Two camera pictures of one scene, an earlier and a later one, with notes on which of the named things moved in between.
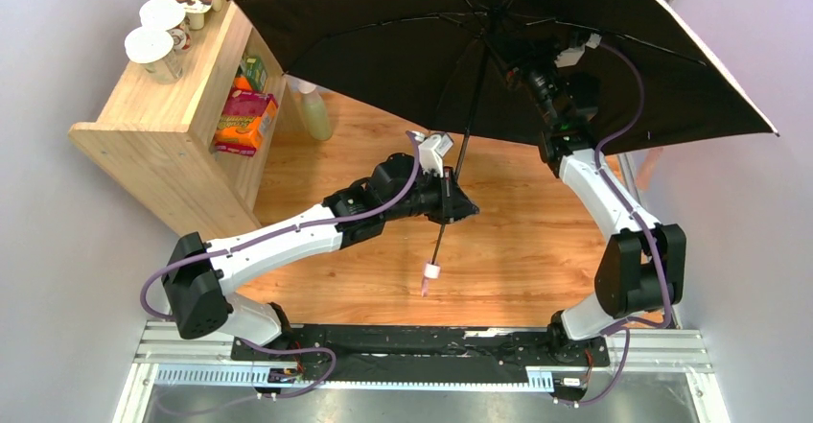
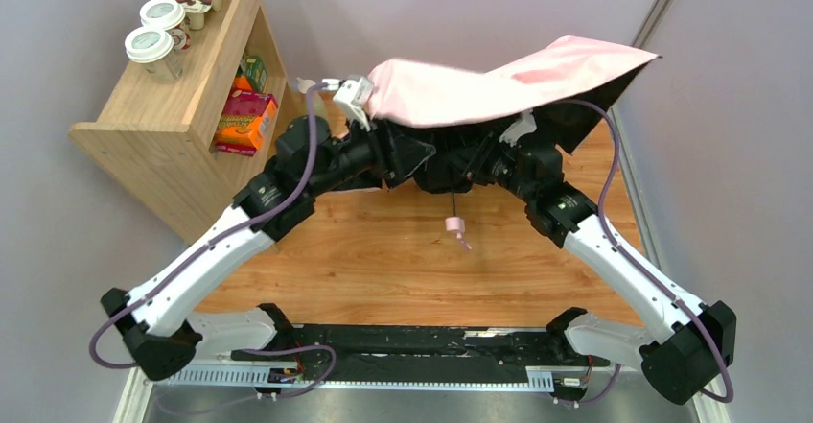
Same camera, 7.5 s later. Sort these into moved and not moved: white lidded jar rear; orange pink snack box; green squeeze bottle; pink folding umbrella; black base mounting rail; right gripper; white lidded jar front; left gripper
Moved: left gripper; right gripper; pink folding umbrella
Not moved: black base mounting rail; green squeeze bottle; orange pink snack box; white lidded jar rear; white lidded jar front
